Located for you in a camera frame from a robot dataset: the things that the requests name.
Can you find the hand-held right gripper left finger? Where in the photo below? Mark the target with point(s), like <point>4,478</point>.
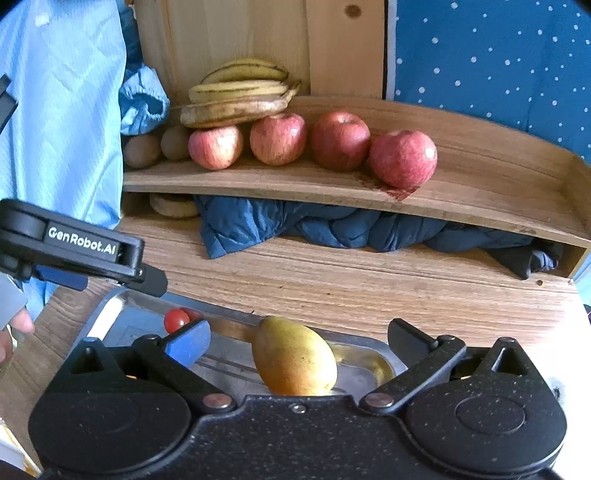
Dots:
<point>189,344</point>

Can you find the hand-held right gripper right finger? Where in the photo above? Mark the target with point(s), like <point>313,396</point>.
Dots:
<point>406,339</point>

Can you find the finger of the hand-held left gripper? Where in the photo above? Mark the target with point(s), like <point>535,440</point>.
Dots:
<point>154,281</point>
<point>62,278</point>

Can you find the metal tray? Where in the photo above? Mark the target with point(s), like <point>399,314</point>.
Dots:
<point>138,318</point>

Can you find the yellow-green mango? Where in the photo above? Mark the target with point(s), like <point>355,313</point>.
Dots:
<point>293,357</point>

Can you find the person's left hand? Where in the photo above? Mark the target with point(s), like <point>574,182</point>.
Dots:
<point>21,321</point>

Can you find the tan flat round bun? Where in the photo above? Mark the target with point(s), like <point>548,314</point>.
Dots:
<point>173,206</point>

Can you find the light blue gown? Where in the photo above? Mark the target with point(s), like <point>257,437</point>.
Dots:
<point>64,138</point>

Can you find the brown kiwi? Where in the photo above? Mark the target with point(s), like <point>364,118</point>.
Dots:
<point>142,151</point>
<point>175,142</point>

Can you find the dark blue jacket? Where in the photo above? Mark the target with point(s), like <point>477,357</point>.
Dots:
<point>323,226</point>

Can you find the red apple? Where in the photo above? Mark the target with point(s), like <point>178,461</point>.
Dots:
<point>278,139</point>
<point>214,147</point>
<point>339,141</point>
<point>402,159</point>

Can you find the crumpled blue elastic cover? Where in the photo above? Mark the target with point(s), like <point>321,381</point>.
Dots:
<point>143,99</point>

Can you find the wooden shelf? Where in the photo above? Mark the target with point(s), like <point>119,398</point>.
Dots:
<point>498,180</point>

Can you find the banana bunch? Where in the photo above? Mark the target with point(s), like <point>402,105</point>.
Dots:
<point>235,99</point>

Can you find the pine wood board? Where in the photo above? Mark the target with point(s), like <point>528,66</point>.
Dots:
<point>258,37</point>

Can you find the blue white-dotted panel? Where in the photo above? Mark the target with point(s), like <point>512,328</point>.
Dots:
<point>498,60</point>

